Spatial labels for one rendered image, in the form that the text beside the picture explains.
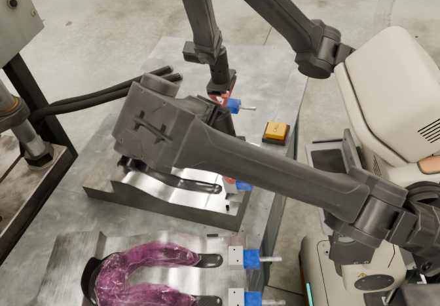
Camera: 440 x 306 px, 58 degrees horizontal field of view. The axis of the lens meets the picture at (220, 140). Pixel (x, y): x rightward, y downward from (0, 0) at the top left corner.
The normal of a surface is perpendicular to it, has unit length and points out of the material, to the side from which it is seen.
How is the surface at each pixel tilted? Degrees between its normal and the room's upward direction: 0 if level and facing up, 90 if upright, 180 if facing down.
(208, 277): 0
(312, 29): 68
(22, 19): 90
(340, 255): 90
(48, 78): 0
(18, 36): 90
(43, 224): 0
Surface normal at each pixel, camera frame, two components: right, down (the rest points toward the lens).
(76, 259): -0.11, -0.67
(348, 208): 0.37, 0.29
